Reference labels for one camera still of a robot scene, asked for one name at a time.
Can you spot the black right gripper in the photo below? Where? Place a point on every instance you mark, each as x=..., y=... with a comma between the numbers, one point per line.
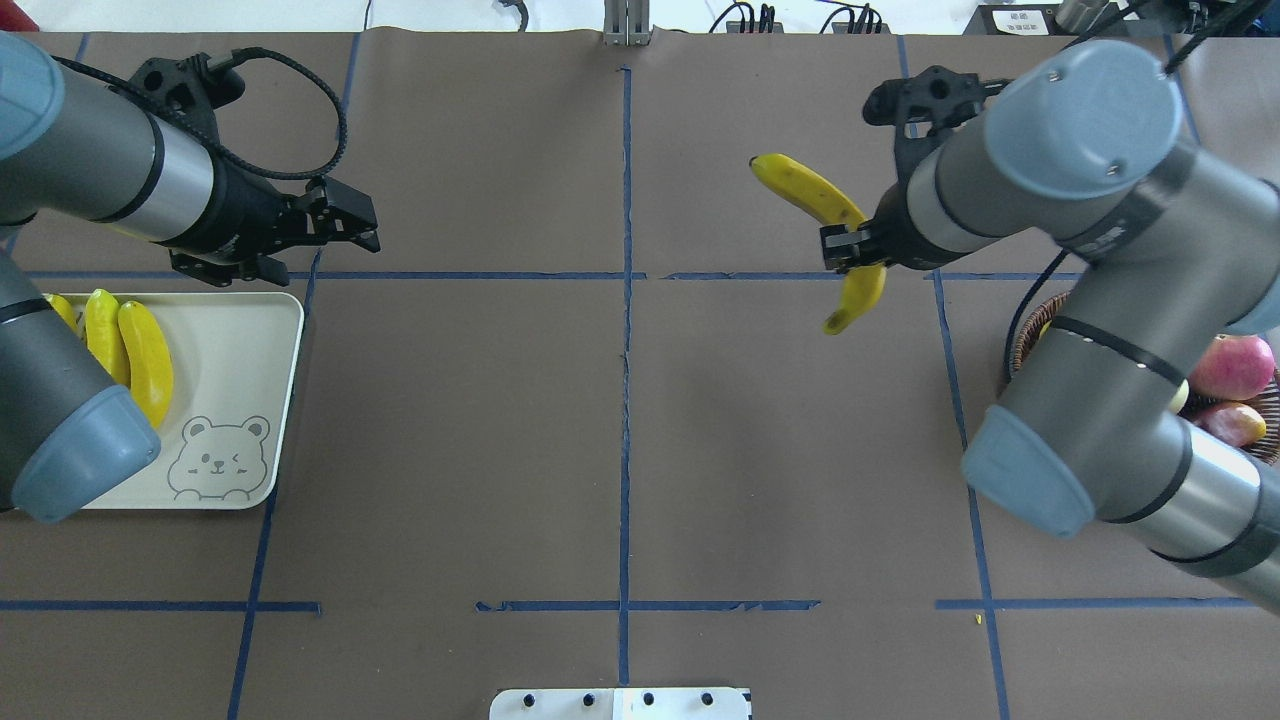
x=899, y=241

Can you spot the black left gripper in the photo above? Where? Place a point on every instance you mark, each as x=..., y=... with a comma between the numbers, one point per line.
x=243, y=213

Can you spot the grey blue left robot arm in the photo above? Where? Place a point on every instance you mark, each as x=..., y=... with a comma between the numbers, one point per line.
x=111, y=160

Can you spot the white rectangular bear plate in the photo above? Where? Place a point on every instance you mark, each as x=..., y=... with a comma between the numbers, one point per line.
x=233, y=358

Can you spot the reddish mango in basket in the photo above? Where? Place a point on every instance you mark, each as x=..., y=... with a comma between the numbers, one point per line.
x=1234, y=423

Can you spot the brown woven fruit basket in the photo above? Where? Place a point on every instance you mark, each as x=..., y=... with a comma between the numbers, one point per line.
x=1030, y=327

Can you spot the red apple right side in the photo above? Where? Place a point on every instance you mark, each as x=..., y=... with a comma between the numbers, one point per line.
x=1234, y=367

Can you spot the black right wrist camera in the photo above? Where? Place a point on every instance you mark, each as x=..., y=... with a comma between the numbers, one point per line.
x=925, y=110

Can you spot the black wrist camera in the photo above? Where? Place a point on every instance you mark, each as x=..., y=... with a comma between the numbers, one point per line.
x=187, y=92
x=925, y=110

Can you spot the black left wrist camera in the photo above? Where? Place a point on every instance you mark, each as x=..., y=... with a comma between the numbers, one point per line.
x=187, y=92

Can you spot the aluminium frame post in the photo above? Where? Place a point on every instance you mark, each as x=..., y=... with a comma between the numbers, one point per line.
x=627, y=23

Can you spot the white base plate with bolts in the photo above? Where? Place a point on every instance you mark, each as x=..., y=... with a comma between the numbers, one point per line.
x=696, y=702

